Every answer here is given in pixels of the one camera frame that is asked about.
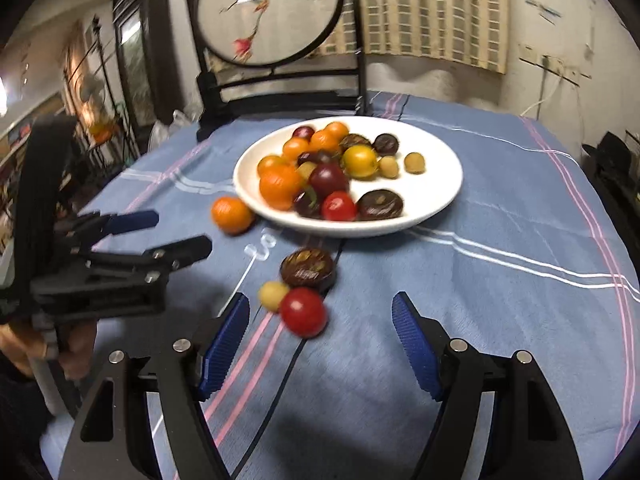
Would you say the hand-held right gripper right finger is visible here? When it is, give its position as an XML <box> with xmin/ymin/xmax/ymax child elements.
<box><xmin>391</xmin><ymin>290</ymin><xmax>585</xmax><ymax>480</ymax></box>

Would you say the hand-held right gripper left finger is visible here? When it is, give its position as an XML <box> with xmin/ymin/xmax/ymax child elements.
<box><xmin>57</xmin><ymin>291</ymin><xmax>251</xmax><ymax>480</ymax></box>

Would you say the person's left forearm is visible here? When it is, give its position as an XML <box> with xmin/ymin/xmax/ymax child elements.
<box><xmin>0</xmin><ymin>360</ymin><xmax>56</xmax><ymax>480</ymax></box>

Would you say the dark purple cherry tomato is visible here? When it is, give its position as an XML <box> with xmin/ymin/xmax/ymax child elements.
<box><xmin>292</xmin><ymin>187</ymin><xmax>323</xmax><ymax>219</ymax></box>

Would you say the standing fan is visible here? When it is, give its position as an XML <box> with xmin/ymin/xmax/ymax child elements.
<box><xmin>75</xmin><ymin>75</ymin><xmax>103</xmax><ymax>111</ymax></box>

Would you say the mandarin orange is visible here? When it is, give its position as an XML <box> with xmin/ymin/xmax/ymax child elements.
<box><xmin>282</xmin><ymin>137</ymin><xmax>311</xmax><ymax>162</ymax></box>
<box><xmin>210</xmin><ymin>196</ymin><xmax>254</xmax><ymax>235</ymax></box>
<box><xmin>310</xmin><ymin>130</ymin><xmax>341</xmax><ymax>155</ymax></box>
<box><xmin>259</xmin><ymin>165</ymin><xmax>303</xmax><ymax>212</ymax></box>
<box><xmin>257</xmin><ymin>154</ymin><xmax>288</xmax><ymax>178</ymax></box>

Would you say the dark furniture piece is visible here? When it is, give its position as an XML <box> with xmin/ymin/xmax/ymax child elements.
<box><xmin>580</xmin><ymin>152</ymin><xmax>640</xmax><ymax>271</ymax></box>

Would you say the checked beige curtain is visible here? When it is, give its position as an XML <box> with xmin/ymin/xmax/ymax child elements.
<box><xmin>207</xmin><ymin>0</ymin><xmax>511</xmax><ymax>76</ymax></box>

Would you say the blue striped tablecloth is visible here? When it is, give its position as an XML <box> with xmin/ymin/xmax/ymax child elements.
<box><xmin>37</xmin><ymin>91</ymin><xmax>640</xmax><ymax>480</ymax></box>

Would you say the white cable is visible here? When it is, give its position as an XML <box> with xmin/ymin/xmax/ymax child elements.
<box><xmin>520</xmin><ymin>74</ymin><xmax>560</xmax><ymax>117</ymax></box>

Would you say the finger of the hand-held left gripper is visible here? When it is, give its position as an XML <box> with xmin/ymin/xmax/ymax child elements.
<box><xmin>86</xmin><ymin>234</ymin><xmax>214</xmax><ymax>282</ymax></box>
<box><xmin>64</xmin><ymin>209</ymin><xmax>161</xmax><ymax>247</ymax></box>

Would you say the white plastic bag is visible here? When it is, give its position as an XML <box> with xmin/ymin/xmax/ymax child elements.
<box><xmin>149</xmin><ymin>109</ymin><xmax>201</xmax><ymax>148</ymax></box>

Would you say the white oval plate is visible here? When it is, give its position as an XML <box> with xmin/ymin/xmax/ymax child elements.
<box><xmin>233</xmin><ymin>116</ymin><xmax>464</xmax><ymax>239</ymax></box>

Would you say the dark wooden glass-door cabinet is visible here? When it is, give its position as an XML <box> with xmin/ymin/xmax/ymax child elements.
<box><xmin>112</xmin><ymin>0</ymin><xmax>173</xmax><ymax>128</ymax></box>

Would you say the black hat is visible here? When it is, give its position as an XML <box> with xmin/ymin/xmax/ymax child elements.
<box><xmin>582</xmin><ymin>131</ymin><xmax>640</xmax><ymax>162</ymax></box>

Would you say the white wall power strip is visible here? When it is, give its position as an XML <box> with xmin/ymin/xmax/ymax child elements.
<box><xmin>542</xmin><ymin>55</ymin><xmax>582</xmax><ymax>84</ymax></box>

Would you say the yellow tomato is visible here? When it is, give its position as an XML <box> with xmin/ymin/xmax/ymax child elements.
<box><xmin>341</xmin><ymin>145</ymin><xmax>378</xmax><ymax>180</ymax></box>

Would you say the large purple plum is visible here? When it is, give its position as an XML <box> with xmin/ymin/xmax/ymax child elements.
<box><xmin>308</xmin><ymin>162</ymin><xmax>350</xmax><ymax>198</ymax></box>

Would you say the red cherry tomato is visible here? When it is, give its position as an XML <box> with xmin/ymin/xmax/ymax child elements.
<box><xmin>279</xmin><ymin>287</ymin><xmax>328</xmax><ymax>338</ymax></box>
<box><xmin>321</xmin><ymin>191</ymin><xmax>357</xmax><ymax>222</ymax></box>

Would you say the person's left hand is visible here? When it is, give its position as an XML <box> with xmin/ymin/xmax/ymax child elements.
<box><xmin>0</xmin><ymin>319</ymin><xmax>99</xmax><ymax>381</ymax></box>

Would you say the round embroidered screen on stand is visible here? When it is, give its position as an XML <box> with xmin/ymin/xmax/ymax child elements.
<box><xmin>181</xmin><ymin>0</ymin><xmax>368</xmax><ymax>143</ymax></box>

